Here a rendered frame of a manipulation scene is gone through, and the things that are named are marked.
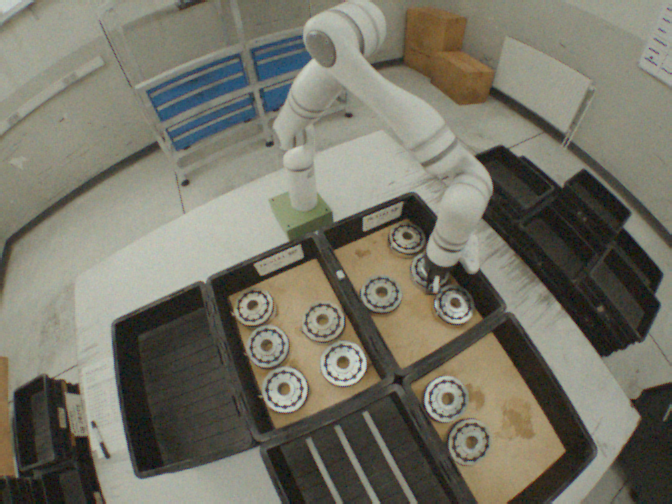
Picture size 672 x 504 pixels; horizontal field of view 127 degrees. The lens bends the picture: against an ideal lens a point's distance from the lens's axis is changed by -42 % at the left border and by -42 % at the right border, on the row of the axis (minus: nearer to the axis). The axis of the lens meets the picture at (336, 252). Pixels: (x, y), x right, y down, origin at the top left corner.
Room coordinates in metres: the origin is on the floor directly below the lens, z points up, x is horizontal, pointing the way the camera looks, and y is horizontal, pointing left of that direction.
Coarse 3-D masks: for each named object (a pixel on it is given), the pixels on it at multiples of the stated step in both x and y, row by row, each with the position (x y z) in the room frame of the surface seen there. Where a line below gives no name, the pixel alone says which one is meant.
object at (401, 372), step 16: (368, 208) 0.48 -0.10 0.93; (336, 224) 0.44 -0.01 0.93; (336, 256) 0.35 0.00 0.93; (480, 272) 0.26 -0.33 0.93; (368, 320) 0.18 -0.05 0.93; (464, 336) 0.12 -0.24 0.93; (384, 352) 0.11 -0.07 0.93; (432, 352) 0.10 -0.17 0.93; (400, 368) 0.08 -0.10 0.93; (416, 368) 0.07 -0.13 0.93
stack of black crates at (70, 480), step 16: (64, 464) -0.29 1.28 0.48; (80, 464) -0.27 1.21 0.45; (48, 480) -0.41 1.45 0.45; (64, 480) -0.40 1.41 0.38; (80, 480) -0.34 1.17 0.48; (96, 480) -0.34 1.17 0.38; (48, 496) -0.48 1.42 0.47; (64, 496) -0.48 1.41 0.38; (80, 496) -0.45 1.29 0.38; (96, 496) -0.41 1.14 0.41
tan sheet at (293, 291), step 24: (312, 264) 0.39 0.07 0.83; (264, 288) 0.33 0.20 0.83; (288, 288) 0.33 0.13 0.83; (312, 288) 0.32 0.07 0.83; (288, 312) 0.26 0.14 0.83; (288, 336) 0.20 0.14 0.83; (288, 360) 0.14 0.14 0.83; (312, 360) 0.13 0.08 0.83; (312, 384) 0.08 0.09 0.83; (360, 384) 0.07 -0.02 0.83; (312, 408) 0.02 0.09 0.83
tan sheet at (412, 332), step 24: (360, 240) 0.45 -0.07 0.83; (384, 240) 0.44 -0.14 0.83; (408, 240) 0.43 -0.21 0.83; (360, 264) 0.37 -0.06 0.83; (384, 264) 0.37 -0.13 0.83; (408, 264) 0.36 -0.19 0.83; (360, 288) 0.30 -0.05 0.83; (408, 288) 0.29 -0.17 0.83; (408, 312) 0.22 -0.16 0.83; (432, 312) 0.21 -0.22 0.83; (384, 336) 0.17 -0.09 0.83; (408, 336) 0.16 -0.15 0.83; (432, 336) 0.15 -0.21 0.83; (456, 336) 0.14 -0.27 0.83; (408, 360) 0.11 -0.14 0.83
